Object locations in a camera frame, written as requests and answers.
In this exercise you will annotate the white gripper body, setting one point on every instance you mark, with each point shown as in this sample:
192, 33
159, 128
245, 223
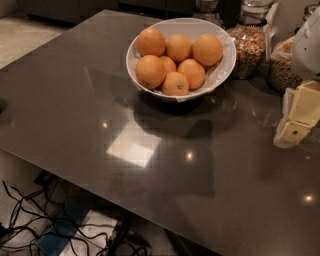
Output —
307, 53

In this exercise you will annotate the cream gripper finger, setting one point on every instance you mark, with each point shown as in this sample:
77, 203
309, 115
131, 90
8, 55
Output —
301, 113

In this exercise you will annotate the white bowl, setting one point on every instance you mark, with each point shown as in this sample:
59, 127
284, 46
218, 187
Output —
181, 25

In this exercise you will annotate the glass jar of cereal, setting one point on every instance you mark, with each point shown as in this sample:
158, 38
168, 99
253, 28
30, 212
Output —
280, 74

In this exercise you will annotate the glass jar of nuts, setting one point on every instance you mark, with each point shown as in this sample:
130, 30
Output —
249, 37

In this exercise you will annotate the dark glass jar back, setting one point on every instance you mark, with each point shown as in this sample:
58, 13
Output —
207, 10

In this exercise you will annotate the orange front with stem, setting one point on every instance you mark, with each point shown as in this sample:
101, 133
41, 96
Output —
175, 84

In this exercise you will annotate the small orange centre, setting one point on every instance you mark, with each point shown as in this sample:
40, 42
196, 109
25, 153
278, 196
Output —
169, 64

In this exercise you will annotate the blue box on floor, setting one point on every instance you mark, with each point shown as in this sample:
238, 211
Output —
63, 229

